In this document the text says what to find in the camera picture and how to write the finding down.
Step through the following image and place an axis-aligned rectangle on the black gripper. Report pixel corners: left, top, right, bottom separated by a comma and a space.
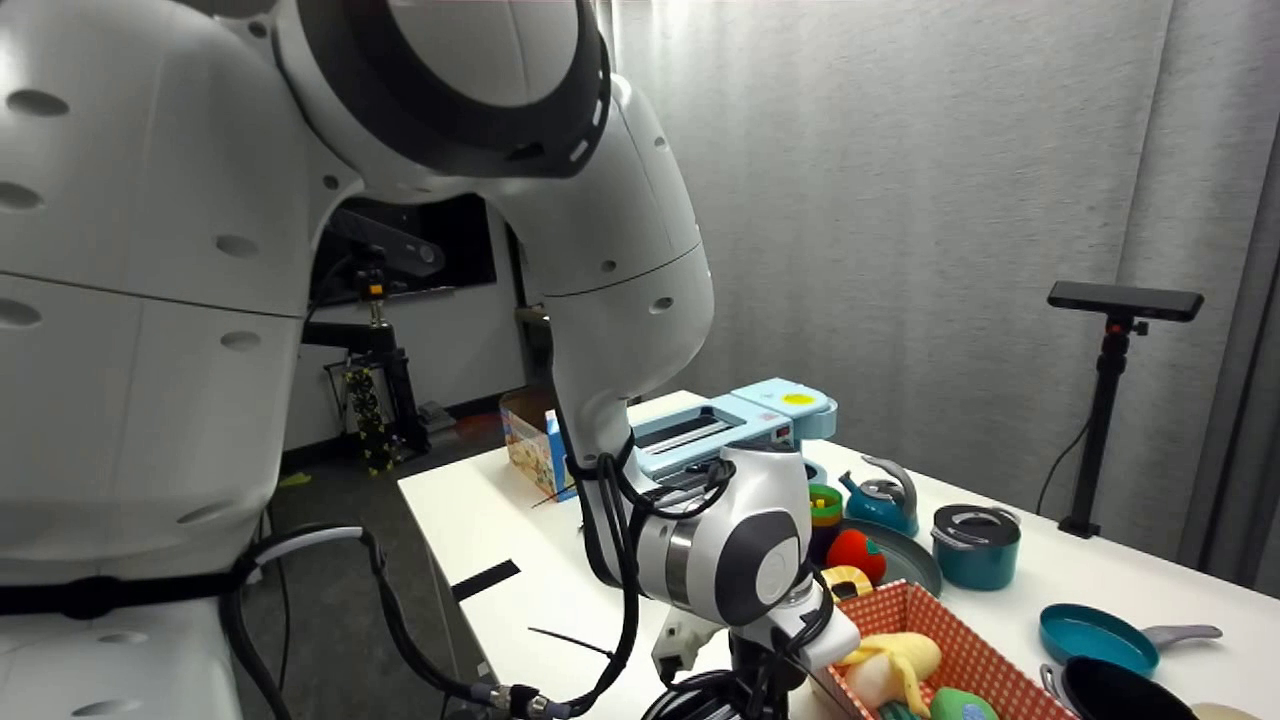
725, 632, 816, 720

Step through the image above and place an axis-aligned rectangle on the red checked basket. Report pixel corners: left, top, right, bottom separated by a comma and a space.
802, 578, 1077, 720

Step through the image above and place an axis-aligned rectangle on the black grill tray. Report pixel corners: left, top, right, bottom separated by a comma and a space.
640, 663, 736, 720

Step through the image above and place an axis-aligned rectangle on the dark round plate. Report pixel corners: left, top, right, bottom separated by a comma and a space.
796, 516, 946, 601

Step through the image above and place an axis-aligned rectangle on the green round plush toy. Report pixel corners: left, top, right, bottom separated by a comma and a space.
925, 685, 1001, 720

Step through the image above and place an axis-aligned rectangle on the teal toy kettle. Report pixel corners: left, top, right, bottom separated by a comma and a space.
835, 452, 925, 540

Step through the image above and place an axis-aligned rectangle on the teal pot with lid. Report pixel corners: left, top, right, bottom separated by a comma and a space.
928, 499, 1024, 596

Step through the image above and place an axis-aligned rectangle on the light blue toaster oven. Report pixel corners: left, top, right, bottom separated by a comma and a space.
619, 376, 839, 498

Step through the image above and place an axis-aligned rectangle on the black flat strip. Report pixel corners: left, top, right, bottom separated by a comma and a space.
448, 555, 524, 606

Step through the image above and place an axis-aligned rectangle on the brown cardboard box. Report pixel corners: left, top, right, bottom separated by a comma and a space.
495, 387, 560, 504

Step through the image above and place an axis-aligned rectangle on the teal toy pan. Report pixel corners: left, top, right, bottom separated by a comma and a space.
1034, 601, 1229, 680

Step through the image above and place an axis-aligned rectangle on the black toy pan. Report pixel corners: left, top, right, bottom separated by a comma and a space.
1034, 652, 1201, 720

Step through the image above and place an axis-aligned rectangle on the grey curtain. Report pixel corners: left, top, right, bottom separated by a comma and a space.
605, 0, 1280, 594

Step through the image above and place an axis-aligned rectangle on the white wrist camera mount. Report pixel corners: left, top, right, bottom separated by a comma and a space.
764, 571, 862, 672

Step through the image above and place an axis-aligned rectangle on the yellow ring toy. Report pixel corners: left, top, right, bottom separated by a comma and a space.
816, 559, 880, 601

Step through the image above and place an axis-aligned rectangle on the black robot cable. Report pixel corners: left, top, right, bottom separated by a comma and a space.
215, 445, 738, 720

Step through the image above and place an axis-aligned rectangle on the black camera stand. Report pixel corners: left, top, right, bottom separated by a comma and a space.
298, 272, 433, 465
1057, 313, 1150, 545

